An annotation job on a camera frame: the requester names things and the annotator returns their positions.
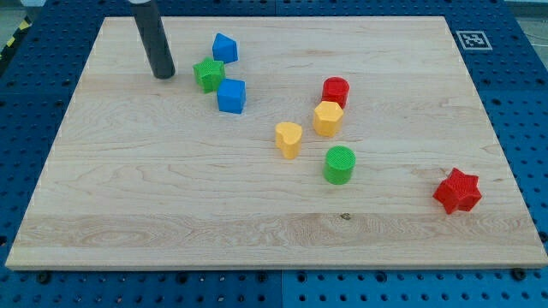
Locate yellow hexagon block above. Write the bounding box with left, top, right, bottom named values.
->
left=313, top=101, right=344, bottom=137

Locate light wooden board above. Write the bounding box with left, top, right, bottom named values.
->
left=6, top=16, right=547, bottom=270

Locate yellow heart block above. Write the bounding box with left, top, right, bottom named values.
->
left=275, top=121, right=303, bottom=159

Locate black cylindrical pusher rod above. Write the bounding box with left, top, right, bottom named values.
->
left=129, top=0, right=176, bottom=80

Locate green star block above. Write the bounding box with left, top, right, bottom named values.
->
left=193, top=57, right=225, bottom=93

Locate white fiducial marker tag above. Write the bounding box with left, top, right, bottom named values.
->
left=456, top=30, right=492, bottom=50

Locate red cylinder block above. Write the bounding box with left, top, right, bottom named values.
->
left=322, top=76, right=350, bottom=110

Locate blue pentagon block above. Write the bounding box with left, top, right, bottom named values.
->
left=211, top=33, right=239, bottom=63

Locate green cylinder block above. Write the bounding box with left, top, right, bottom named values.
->
left=323, top=145, right=356, bottom=185

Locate blue cube block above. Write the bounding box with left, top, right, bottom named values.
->
left=217, top=79, right=246, bottom=114

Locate red star block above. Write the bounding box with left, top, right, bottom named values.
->
left=432, top=168, right=482, bottom=215

